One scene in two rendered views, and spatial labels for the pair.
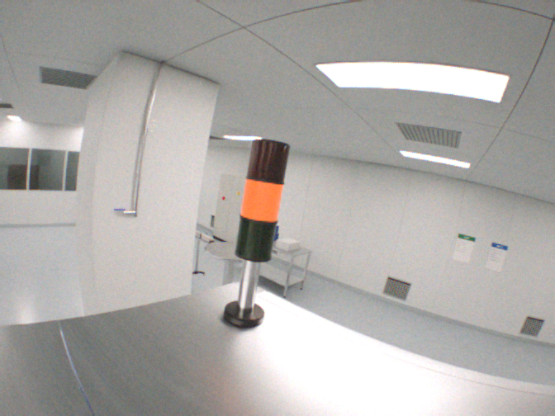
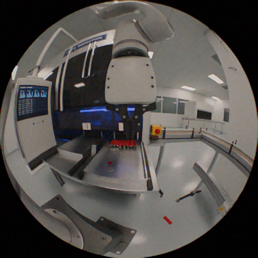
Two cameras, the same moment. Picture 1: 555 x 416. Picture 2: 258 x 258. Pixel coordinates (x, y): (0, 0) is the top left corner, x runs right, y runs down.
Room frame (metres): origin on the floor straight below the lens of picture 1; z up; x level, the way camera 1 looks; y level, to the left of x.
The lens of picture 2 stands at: (0.84, -0.38, 1.14)
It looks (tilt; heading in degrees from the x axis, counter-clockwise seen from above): 14 degrees down; 148
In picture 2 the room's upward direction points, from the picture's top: straight up
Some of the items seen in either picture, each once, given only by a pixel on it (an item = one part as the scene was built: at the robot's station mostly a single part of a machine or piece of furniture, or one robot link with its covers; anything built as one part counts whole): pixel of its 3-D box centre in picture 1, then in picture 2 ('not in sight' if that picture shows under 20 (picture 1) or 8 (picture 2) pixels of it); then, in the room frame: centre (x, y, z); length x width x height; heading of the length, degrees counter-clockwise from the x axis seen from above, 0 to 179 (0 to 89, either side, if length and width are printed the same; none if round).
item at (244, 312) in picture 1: (255, 236); not in sight; (0.33, 0.02, 2.23); 0.06 x 0.06 x 0.25
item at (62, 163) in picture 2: not in sight; (97, 153); (0.38, -0.35, 0.87); 0.70 x 0.48 x 0.02; 54
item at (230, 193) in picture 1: (233, 210); not in sight; (7.57, 1.29, 1.03); 1.20 x 0.43 x 2.05; 54
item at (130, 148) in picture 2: not in sight; (122, 147); (0.45, -0.18, 0.90); 0.18 x 0.02 x 0.05; 53
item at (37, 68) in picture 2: not in sight; (44, 48); (0.06, -1.06, 2.04); 0.15 x 0.14 x 0.92; 144
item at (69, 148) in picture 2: not in sight; (82, 143); (0.22, -0.44, 0.90); 0.34 x 0.26 x 0.04; 144
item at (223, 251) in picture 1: (228, 274); not in sight; (4.16, 0.65, 0.47); 0.94 x 0.94 x 0.93
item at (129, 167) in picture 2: not in sight; (120, 155); (0.52, -0.24, 0.90); 0.34 x 0.26 x 0.04; 143
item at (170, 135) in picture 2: not in sight; (176, 133); (0.54, 0.41, 0.92); 0.69 x 0.16 x 0.16; 54
